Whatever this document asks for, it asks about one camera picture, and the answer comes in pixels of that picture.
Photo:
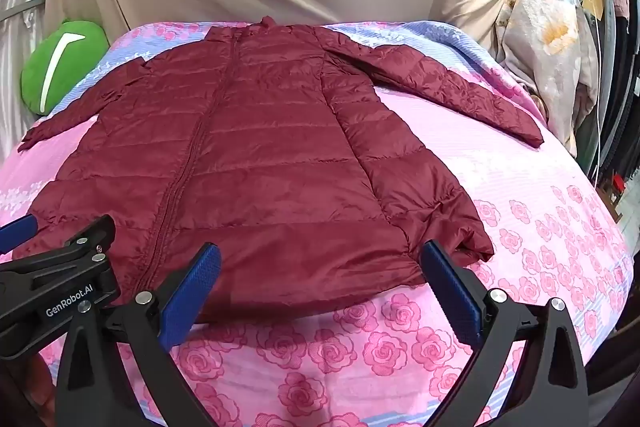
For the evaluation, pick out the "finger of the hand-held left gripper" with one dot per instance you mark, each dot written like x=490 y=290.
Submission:
x=85 y=242
x=17 y=232

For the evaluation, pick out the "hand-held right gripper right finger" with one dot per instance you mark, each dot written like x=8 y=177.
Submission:
x=452 y=294

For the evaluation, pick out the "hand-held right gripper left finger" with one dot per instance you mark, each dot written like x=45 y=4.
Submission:
x=192 y=297

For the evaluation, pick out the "maroon puffer jacket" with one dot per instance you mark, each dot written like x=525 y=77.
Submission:
x=280 y=157

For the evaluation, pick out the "pink floral bed sheet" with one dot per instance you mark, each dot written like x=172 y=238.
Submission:
x=500 y=217

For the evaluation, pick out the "green plush pillow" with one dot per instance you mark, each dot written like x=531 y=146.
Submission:
x=60 y=67

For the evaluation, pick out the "white striped curtain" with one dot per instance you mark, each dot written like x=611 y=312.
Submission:
x=22 y=42

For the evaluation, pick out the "cream floral quilt bundle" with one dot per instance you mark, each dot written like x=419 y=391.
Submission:
x=550 y=52

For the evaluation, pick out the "yellow paper tag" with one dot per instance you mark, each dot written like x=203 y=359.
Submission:
x=594 y=2

